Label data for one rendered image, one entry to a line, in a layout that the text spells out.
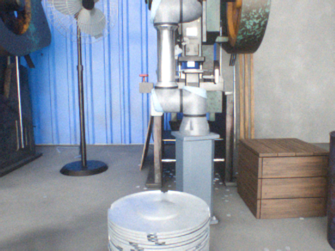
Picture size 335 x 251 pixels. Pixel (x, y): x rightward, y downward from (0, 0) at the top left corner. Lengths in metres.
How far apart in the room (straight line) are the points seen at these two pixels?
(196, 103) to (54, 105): 2.42
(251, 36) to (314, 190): 1.04
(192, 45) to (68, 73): 1.78
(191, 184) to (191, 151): 0.16
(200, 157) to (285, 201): 0.51
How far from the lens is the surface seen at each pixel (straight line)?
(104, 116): 3.45
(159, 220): 0.82
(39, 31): 2.90
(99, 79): 3.44
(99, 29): 2.47
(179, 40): 1.94
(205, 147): 1.42
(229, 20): 2.61
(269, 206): 1.63
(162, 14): 1.40
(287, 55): 3.65
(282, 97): 3.62
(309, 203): 1.71
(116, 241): 0.82
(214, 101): 2.02
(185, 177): 1.44
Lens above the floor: 0.69
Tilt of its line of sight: 7 degrees down
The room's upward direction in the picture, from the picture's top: straight up
